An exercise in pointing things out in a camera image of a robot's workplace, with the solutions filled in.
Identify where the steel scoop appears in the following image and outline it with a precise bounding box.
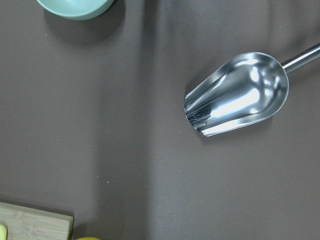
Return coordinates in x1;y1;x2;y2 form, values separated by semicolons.
184;44;320;137

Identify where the yellow lemon near scoop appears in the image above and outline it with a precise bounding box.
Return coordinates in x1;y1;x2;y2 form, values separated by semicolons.
75;236;102;240

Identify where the mint green bowl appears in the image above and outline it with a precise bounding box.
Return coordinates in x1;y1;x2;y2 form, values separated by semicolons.
37;0;114;21

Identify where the bamboo cutting board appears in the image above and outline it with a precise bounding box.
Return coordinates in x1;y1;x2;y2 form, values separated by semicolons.
0;202;74;240

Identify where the yellow plastic knife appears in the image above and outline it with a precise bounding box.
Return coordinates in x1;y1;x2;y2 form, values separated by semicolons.
0;224;8;240

